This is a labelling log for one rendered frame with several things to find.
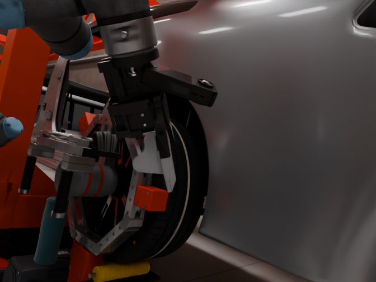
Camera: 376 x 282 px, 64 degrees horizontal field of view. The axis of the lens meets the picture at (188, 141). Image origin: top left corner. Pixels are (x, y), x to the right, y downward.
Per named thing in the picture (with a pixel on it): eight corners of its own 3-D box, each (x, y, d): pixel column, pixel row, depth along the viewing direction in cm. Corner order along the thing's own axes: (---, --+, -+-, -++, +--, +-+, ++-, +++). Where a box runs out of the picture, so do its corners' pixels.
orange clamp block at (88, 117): (103, 128, 140) (99, 114, 145) (87, 125, 134) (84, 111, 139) (95, 137, 143) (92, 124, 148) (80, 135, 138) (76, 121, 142)
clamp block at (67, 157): (93, 173, 99) (96, 157, 100) (66, 170, 93) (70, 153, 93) (85, 170, 103) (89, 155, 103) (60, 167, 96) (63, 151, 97)
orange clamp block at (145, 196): (149, 205, 108) (165, 211, 102) (131, 205, 103) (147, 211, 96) (153, 186, 108) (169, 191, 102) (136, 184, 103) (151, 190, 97)
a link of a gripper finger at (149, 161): (139, 197, 45) (131, 138, 47) (178, 191, 45) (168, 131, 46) (135, 198, 42) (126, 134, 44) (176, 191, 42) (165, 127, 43)
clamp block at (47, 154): (53, 158, 123) (56, 145, 123) (30, 155, 117) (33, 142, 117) (48, 156, 127) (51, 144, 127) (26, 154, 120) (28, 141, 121)
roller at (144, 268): (153, 275, 129) (156, 261, 130) (91, 287, 108) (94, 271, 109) (145, 269, 133) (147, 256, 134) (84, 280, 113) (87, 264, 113)
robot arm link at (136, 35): (153, 13, 44) (150, 17, 37) (160, 45, 46) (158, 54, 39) (103, 23, 44) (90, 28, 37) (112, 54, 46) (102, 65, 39)
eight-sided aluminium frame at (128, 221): (134, 271, 106) (164, 121, 109) (118, 273, 101) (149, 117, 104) (69, 225, 144) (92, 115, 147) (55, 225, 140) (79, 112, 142)
